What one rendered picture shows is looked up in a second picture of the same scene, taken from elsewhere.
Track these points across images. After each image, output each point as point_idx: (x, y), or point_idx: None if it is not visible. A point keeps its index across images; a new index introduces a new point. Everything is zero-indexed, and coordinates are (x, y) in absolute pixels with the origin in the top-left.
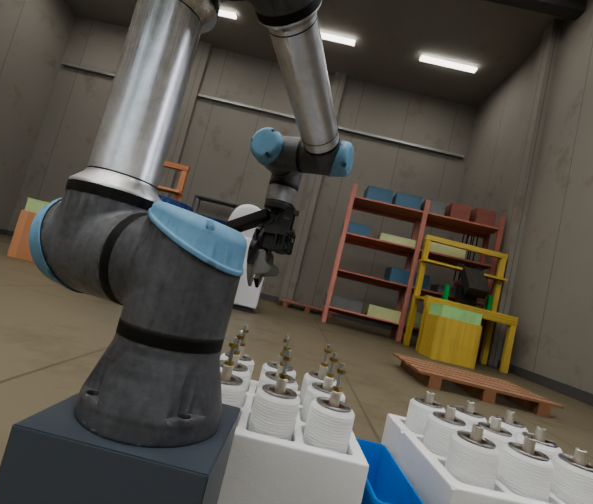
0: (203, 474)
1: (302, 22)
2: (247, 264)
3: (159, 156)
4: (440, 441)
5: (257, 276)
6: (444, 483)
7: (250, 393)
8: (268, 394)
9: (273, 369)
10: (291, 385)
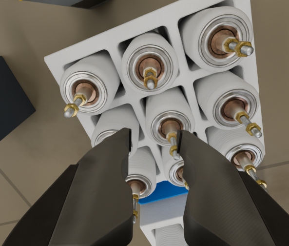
0: None
1: None
2: (77, 163)
3: None
4: None
5: (184, 149)
6: (147, 222)
7: (187, 77)
8: (94, 141)
9: (209, 107)
10: (159, 144)
